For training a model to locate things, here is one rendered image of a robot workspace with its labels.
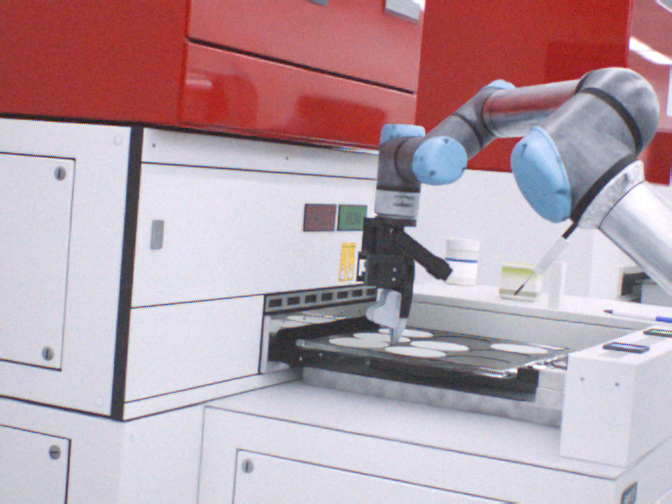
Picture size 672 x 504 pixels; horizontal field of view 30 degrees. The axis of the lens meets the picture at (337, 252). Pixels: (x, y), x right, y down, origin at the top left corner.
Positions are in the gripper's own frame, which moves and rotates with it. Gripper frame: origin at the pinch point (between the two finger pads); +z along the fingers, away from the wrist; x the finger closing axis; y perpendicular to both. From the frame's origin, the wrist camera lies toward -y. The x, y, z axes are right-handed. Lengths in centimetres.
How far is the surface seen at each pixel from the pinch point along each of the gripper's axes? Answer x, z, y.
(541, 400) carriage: 26.7, 5.1, -14.9
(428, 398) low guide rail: 11.3, 8.2, -2.3
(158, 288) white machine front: 26, -9, 44
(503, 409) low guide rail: 19.5, 8.0, -11.9
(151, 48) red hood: 30, -41, 48
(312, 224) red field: -7.8, -17.5, 14.4
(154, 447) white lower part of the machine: 24, 14, 43
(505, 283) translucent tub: -22.8, -8.1, -28.0
